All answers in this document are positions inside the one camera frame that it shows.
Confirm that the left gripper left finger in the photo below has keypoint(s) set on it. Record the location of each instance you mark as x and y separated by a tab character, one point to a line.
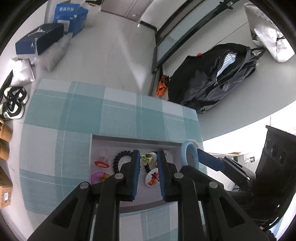
119	187

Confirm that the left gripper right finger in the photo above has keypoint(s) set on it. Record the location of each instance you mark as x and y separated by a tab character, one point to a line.
181	188

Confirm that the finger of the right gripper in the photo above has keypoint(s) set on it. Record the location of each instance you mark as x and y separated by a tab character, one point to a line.
210	161

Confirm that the red flower hair clip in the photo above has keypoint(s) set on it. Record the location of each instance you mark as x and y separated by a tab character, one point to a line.
102	164

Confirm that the small green flower clip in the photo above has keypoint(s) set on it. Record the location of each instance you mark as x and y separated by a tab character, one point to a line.
149	159

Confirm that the grey cardboard box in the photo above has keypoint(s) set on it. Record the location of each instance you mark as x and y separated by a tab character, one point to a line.
103	151

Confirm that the teal plaid tablecloth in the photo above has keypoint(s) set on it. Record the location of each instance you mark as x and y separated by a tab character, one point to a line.
61	118

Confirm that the black backpack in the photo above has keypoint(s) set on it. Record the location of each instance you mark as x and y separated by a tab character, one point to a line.
201	82

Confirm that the orange toy figure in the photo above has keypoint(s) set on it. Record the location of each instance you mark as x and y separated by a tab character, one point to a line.
162	85

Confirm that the brown cardboard box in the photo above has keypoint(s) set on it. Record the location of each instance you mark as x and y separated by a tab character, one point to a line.
6	188

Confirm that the tan suede shoe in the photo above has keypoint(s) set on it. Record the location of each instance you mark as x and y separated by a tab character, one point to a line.
5	132
4	151

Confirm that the silver white tote bag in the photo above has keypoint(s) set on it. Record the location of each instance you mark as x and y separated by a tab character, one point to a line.
266	34

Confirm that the black framed glass door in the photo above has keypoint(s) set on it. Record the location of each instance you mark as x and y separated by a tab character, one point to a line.
190	17

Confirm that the clear plastic wrapped package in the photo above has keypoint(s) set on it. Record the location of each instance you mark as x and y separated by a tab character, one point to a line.
49	58

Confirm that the white plastic pouch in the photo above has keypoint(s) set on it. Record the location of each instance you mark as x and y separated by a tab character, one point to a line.
22	72

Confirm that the grey door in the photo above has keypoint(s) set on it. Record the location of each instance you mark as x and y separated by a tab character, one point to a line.
130	9

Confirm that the dark blue shoe box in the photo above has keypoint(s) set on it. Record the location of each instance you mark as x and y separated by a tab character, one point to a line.
39	39

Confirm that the bright blue cardboard box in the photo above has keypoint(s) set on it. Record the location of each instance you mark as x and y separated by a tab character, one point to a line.
72	16

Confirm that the white plastic bag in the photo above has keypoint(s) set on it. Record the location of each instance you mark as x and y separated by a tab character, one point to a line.
93	7

